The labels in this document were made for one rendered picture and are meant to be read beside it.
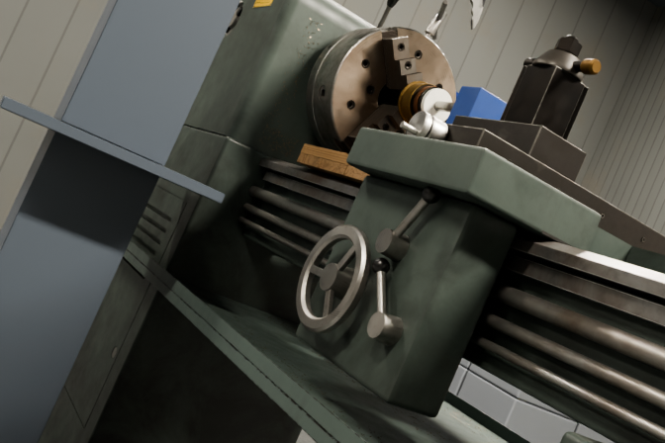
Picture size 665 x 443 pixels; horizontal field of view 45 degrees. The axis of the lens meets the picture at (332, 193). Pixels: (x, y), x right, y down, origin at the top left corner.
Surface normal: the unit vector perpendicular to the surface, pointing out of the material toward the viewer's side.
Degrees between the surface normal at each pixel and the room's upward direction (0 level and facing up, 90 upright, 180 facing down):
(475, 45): 90
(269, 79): 90
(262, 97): 90
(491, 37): 90
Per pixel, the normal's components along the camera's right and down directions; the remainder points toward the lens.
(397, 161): -0.79, -0.38
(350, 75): 0.46, 0.15
